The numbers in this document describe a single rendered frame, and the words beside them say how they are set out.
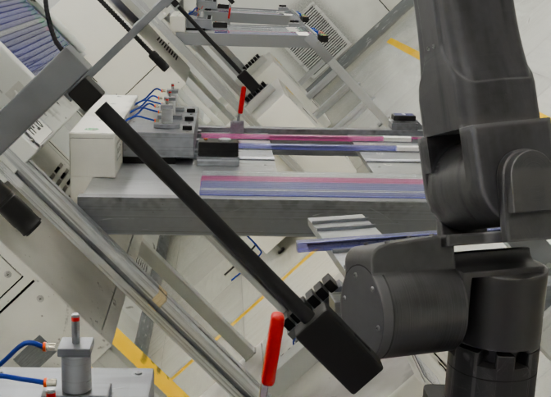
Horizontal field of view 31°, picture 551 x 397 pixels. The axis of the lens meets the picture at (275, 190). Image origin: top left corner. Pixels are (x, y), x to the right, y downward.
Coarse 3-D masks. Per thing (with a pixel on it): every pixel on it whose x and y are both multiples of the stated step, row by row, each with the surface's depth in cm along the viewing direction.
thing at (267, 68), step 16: (192, 0) 662; (208, 0) 680; (224, 16) 647; (240, 16) 647; (256, 16) 648; (272, 16) 648; (288, 16) 649; (304, 16) 683; (160, 32) 647; (176, 48) 650; (192, 48) 651; (224, 48) 721; (240, 64) 724; (256, 64) 689; (272, 64) 655; (320, 64) 728; (256, 80) 657; (272, 80) 658; (288, 80) 658; (304, 80) 729; (304, 96) 661; (368, 96) 659
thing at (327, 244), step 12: (492, 228) 111; (300, 240) 110; (312, 240) 110; (324, 240) 109; (336, 240) 109; (348, 240) 110; (360, 240) 110; (372, 240) 110; (384, 240) 110; (300, 252) 109
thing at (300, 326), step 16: (320, 304) 51; (320, 320) 50; (336, 320) 51; (304, 336) 51; (320, 336) 51; (336, 336) 51; (352, 336) 51; (320, 352) 51; (336, 352) 51; (352, 352) 51; (368, 352) 51; (336, 368) 51; (352, 368) 51; (368, 368) 51; (352, 384) 51
